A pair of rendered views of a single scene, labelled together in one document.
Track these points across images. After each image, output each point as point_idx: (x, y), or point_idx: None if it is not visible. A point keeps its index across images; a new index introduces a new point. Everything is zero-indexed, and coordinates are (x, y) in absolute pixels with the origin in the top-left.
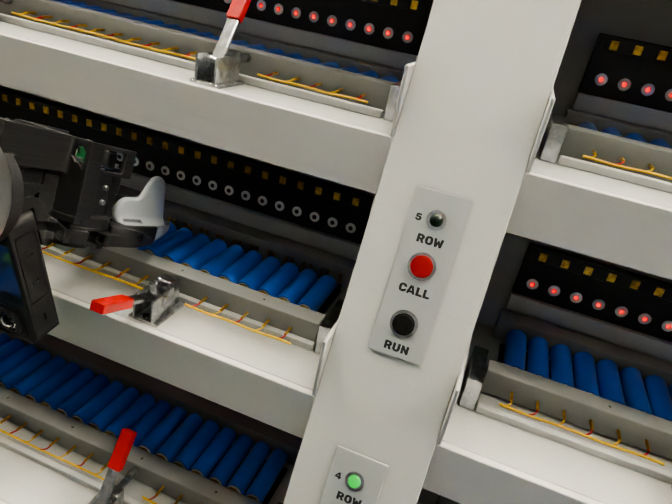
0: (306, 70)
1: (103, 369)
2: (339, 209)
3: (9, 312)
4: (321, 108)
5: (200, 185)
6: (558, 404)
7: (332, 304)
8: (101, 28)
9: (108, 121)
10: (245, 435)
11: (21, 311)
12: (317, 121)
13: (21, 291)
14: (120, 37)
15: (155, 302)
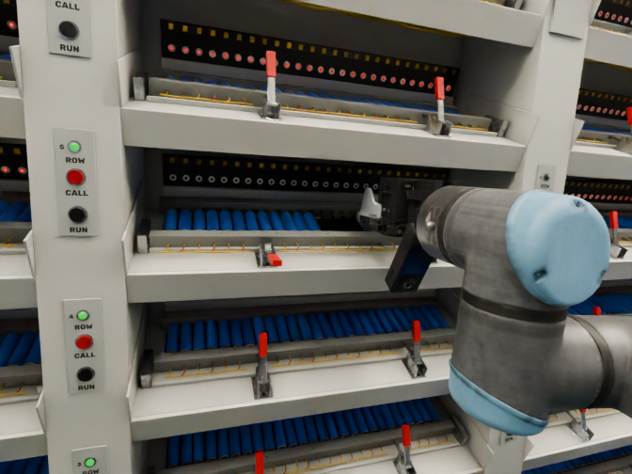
0: (453, 118)
1: (329, 309)
2: None
3: (414, 279)
4: (481, 137)
5: (357, 188)
6: None
7: None
8: (338, 109)
9: (298, 163)
10: (415, 307)
11: (420, 276)
12: (498, 145)
13: (429, 265)
14: (348, 113)
15: None
